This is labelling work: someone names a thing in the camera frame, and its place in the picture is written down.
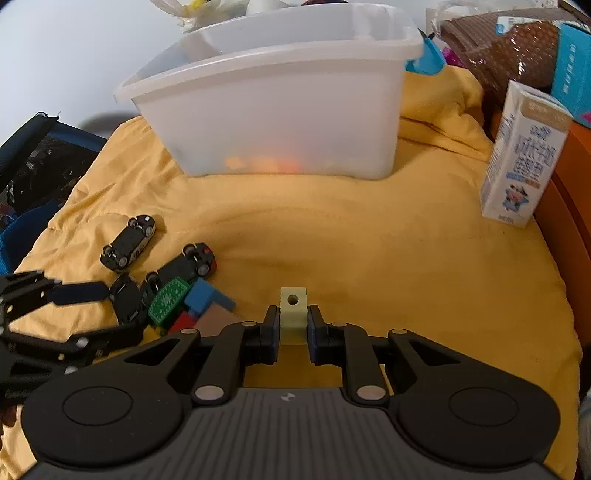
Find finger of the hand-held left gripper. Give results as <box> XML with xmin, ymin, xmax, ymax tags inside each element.
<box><xmin>0</xmin><ymin>271</ymin><xmax>112</xmax><ymax>325</ymax></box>
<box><xmin>0</xmin><ymin>322</ymin><xmax>145</xmax><ymax>371</ymax></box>

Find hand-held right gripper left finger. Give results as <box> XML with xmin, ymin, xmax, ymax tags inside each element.
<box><xmin>124</xmin><ymin>305</ymin><xmax>281</xmax><ymax>408</ymax></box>

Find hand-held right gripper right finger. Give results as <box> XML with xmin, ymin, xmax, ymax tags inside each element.
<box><xmin>307</xmin><ymin>305</ymin><xmax>463</xmax><ymax>408</ymax></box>

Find pale yellow block with hole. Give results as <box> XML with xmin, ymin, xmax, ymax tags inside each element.
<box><xmin>279</xmin><ymin>286</ymin><xmax>308</xmax><ymax>346</ymax></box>

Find translucent plastic storage bin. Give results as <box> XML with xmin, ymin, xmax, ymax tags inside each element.
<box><xmin>114</xmin><ymin>4</ymin><xmax>424</xmax><ymax>181</ymax></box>

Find brown block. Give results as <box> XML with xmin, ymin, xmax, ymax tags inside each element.
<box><xmin>193</xmin><ymin>305</ymin><xmax>242</xmax><ymax>337</ymax></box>

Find black and white toy car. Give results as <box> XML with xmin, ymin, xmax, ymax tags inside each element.
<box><xmin>100</xmin><ymin>213</ymin><xmax>156</xmax><ymax>270</ymax></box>

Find blue block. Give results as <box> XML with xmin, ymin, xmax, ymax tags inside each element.
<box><xmin>185</xmin><ymin>280</ymin><xmax>237</xmax><ymax>319</ymax></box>

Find green dotted block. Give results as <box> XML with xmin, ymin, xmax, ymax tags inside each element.
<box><xmin>148</xmin><ymin>277</ymin><xmax>193</xmax><ymax>326</ymax></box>

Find red block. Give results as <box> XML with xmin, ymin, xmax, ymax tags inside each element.
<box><xmin>167</xmin><ymin>309</ymin><xmax>204</xmax><ymax>334</ymax></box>

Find black and red toy car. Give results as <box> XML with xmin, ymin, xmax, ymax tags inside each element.
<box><xmin>141</xmin><ymin>243</ymin><xmax>218</xmax><ymax>301</ymax></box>

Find yellow blanket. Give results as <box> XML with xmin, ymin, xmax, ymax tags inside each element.
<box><xmin>0</xmin><ymin>65</ymin><xmax>583</xmax><ymax>480</ymax></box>

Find blue and black bag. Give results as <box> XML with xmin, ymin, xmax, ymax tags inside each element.
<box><xmin>0</xmin><ymin>112</ymin><xmax>108</xmax><ymax>274</ymax></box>

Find white milk carton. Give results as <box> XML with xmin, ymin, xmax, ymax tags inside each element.
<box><xmin>480</xmin><ymin>79</ymin><xmax>573</xmax><ymax>229</ymax></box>

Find pale paper packet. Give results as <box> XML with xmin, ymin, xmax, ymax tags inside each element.
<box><xmin>576</xmin><ymin>388</ymin><xmax>591</xmax><ymax>464</ymax></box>

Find white and yellow plastic bag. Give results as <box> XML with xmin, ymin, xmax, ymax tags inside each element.
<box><xmin>151</xmin><ymin>0</ymin><xmax>247</xmax><ymax>34</ymax></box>

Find white round object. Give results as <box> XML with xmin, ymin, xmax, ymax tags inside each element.
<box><xmin>246</xmin><ymin>0</ymin><xmax>283</xmax><ymax>16</ymax></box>

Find brown padded envelope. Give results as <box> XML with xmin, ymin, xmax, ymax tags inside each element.
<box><xmin>438</xmin><ymin>13</ymin><xmax>563</xmax><ymax>100</ymax></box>

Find clear plastic bag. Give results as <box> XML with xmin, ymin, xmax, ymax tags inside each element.
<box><xmin>425</xmin><ymin>0</ymin><xmax>561</xmax><ymax>28</ymax></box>

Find light blue box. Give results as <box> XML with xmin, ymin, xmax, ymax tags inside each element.
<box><xmin>551</xmin><ymin>22</ymin><xmax>591</xmax><ymax>126</ymax></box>

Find blue bin handle clip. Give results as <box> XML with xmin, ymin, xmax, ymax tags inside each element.
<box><xmin>405</xmin><ymin>38</ymin><xmax>446</xmax><ymax>76</ymax></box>

